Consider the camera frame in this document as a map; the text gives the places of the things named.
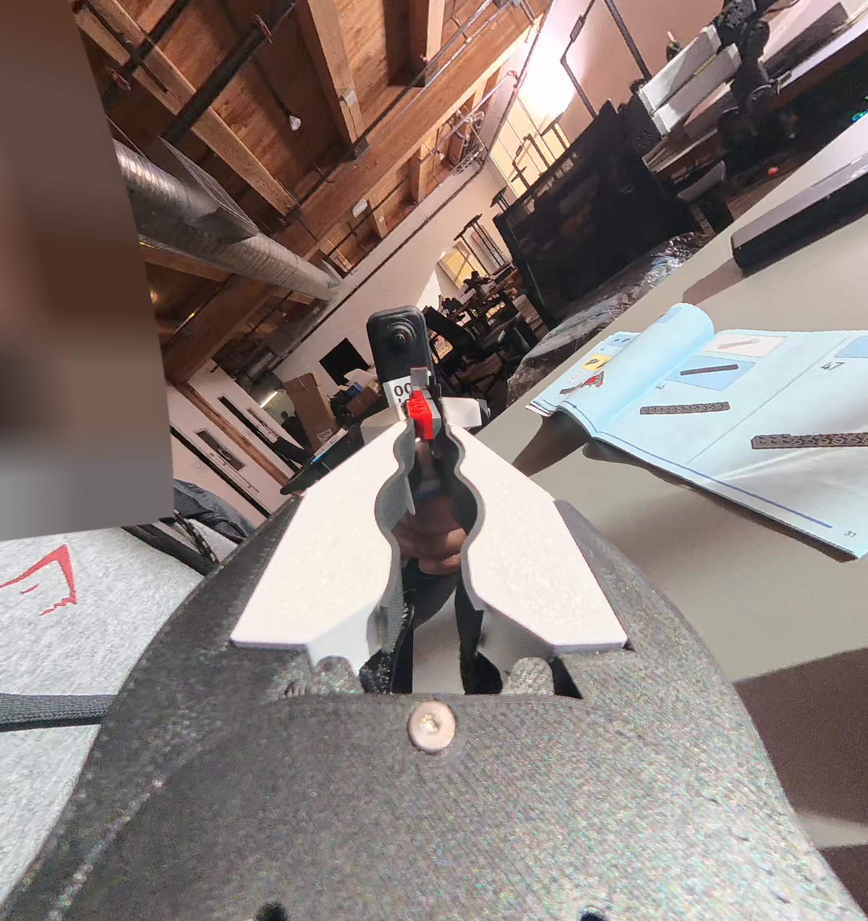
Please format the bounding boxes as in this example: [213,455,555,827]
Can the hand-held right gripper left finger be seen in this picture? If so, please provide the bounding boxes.
[228,419,416,663]

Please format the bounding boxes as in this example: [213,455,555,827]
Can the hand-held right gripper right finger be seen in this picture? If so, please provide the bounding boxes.
[443,426,630,663]

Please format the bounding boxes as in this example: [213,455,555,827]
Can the long black toy brick plate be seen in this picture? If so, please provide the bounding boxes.
[405,366,447,461]

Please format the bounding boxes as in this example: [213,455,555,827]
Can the grey desk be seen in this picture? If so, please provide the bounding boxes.
[405,94,868,921]

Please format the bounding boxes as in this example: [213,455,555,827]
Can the person's left hand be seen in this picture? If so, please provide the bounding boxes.
[392,439,476,577]

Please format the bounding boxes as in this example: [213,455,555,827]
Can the black monitor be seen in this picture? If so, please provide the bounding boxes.
[319,338,370,387]

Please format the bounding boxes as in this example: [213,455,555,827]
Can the black table with yellow label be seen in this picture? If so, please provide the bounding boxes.
[281,417,377,497]

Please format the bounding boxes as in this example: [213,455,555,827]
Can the tall cardboard box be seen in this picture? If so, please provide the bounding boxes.
[283,372,334,451]

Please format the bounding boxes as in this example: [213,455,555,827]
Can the plastic-wrapped chair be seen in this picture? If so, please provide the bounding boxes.
[506,234,702,413]

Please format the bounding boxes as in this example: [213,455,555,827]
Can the black mesh cabinet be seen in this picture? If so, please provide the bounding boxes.
[493,101,695,329]

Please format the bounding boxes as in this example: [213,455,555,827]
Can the light blue instruction booklet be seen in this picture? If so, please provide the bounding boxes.
[526,302,868,561]

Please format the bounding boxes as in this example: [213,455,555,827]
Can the person's grey shirt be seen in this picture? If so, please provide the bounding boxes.
[0,529,212,921]

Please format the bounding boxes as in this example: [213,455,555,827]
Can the black office chair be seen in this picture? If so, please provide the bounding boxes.
[677,160,731,233]

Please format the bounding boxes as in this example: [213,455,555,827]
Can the stacked white boxes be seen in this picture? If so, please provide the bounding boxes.
[635,25,741,138]

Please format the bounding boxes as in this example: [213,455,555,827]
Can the black power adapter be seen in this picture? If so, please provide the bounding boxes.
[730,154,868,273]

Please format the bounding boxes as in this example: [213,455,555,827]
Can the wooden work table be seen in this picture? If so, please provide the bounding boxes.
[650,0,868,174]

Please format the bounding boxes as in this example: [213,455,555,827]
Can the black braided cord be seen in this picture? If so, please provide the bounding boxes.
[124,512,220,577]

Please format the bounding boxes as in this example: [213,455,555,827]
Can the silver ventilation duct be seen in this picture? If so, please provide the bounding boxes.
[113,140,343,303]

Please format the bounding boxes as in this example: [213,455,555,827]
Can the black webbing strap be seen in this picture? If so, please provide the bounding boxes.
[0,687,114,732]

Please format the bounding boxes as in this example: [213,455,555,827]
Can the black overhead stand frame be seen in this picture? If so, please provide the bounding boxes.
[558,0,655,119]

